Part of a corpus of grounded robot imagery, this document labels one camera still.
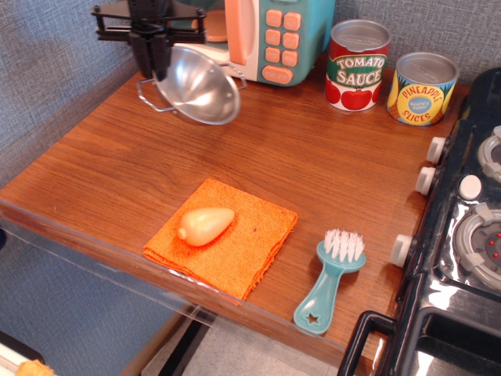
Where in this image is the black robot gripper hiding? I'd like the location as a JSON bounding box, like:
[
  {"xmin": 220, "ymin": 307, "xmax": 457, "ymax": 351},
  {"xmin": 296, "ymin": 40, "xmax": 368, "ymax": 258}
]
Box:
[{"xmin": 91, "ymin": 1, "xmax": 206, "ymax": 81}]

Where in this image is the small steel pot with handles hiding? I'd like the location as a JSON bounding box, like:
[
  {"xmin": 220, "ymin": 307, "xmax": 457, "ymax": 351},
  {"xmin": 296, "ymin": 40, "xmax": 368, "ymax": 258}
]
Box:
[{"xmin": 137, "ymin": 46, "xmax": 247, "ymax": 125}]

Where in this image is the toy microwave oven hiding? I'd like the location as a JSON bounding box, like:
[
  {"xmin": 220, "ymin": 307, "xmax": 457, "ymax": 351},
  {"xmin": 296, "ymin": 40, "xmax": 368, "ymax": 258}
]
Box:
[{"xmin": 182, "ymin": 0, "xmax": 336, "ymax": 87}]

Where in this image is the orange microwave turntable plate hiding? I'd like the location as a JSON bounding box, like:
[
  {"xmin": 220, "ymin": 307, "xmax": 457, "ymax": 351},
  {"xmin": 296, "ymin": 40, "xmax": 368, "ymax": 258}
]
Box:
[{"xmin": 204, "ymin": 9, "xmax": 227, "ymax": 42}]

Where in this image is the yellow plastic toy vegetable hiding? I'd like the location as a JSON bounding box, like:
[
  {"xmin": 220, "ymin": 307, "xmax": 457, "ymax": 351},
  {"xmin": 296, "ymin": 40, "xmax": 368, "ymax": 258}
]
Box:
[{"xmin": 177, "ymin": 208, "xmax": 235, "ymax": 247}]

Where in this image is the folded orange cloth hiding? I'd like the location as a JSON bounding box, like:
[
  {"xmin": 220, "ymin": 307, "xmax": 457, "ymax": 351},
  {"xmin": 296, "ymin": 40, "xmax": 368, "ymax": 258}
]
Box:
[{"xmin": 143, "ymin": 179, "xmax": 298, "ymax": 301}]

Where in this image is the tomato sauce can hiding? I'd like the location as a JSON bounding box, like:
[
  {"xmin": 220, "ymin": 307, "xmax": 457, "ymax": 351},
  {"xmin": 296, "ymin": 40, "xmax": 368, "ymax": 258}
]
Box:
[{"xmin": 324, "ymin": 19, "xmax": 391, "ymax": 112}]

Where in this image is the pineapple slices can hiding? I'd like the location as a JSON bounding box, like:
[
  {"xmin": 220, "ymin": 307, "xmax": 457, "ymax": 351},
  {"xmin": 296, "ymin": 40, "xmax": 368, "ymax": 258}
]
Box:
[{"xmin": 387, "ymin": 52, "xmax": 460, "ymax": 127}]

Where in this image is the teal dish brush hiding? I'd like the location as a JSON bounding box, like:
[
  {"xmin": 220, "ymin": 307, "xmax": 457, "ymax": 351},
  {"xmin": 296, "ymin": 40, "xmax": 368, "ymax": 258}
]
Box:
[{"xmin": 293, "ymin": 229, "xmax": 366, "ymax": 334}]

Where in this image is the white stove knob rear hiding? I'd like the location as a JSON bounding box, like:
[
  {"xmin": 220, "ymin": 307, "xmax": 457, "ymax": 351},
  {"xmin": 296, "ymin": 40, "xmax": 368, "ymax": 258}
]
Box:
[{"xmin": 427, "ymin": 137, "xmax": 447, "ymax": 165}]

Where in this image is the white stove knob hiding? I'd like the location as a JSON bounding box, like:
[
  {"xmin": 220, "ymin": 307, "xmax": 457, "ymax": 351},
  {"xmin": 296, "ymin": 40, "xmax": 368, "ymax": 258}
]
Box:
[
  {"xmin": 415, "ymin": 167, "xmax": 436, "ymax": 196},
  {"xmin": 390, "ymin": 234, "xmax": 413, "ymax": 268},
  {"xmin": 427, "ymin": 137, "xmax": 447, "ymax": 165}
]

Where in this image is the white stove knob middle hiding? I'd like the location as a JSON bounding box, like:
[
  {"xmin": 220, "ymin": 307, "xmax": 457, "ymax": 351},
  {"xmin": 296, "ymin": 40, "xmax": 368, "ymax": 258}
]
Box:
[{"xmin": 415, "ymin": 167, "xmax": 436, "ymax": 196}]

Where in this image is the white stove knob front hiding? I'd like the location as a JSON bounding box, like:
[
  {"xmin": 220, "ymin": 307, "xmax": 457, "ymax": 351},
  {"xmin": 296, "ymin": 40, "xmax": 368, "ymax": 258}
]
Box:
[{"xmin": 390, "ymin": 234, "xmax": 413, "ymax": 268}]

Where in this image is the black toy stove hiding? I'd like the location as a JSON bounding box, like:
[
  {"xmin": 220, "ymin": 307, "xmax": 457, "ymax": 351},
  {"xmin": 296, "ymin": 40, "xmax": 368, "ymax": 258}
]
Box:
[{"xmin": 339, "ymin": 68, "xmax": 500, "ymax": 375}]

